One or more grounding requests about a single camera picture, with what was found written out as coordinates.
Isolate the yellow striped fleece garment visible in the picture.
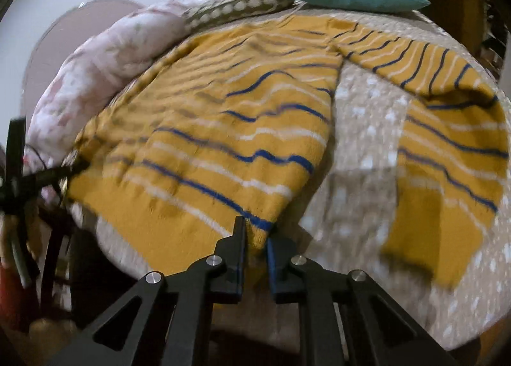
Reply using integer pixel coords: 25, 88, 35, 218
69, 16, 509, 286

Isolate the pink floral duvet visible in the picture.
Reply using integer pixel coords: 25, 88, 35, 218
23, 0, 224, 173

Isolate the olive dotted bolster pillow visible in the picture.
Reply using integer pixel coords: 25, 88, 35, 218
184, 0, 294, 33

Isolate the pink rounded headboard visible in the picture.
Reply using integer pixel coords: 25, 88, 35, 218
21, 0, 142, 121

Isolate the beige polka dot quilt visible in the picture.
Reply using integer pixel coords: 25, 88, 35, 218
78, 11, 510, 349

